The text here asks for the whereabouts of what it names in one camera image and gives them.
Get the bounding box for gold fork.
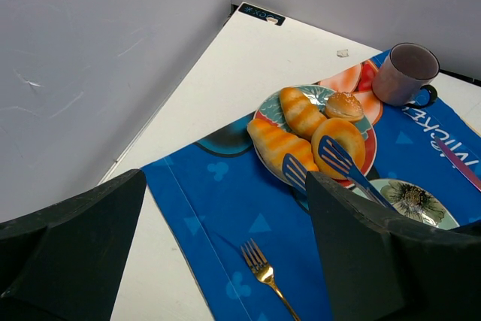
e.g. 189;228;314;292
240;238;301;321

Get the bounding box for orange donut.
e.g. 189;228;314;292
310;118;366;180

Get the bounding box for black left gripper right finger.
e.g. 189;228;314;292
306;171;480;320

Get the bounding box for blue printed placemat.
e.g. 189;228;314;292
141;48;481;321

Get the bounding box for small sesame bun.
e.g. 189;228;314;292
325;92;364;123

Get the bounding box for green flower plate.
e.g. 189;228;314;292
371;179;459;230

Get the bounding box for red patterned plate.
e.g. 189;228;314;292
253;84;377;186

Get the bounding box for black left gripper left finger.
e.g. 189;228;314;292
1;169;146;320

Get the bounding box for small white paper scrap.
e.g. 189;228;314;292
337;49;349;58

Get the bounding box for metal tongs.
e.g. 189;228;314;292
282;135;396;211

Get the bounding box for long bread roll back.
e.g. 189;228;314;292
279;87;327;141

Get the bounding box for left black corner label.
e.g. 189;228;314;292
237;2;286;26

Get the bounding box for long bread roll front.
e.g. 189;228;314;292
247;119;319;178

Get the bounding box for long bread roll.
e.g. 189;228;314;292
247;119;319;178
279;87;327;141

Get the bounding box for purple mug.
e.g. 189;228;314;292
371;43;440;109

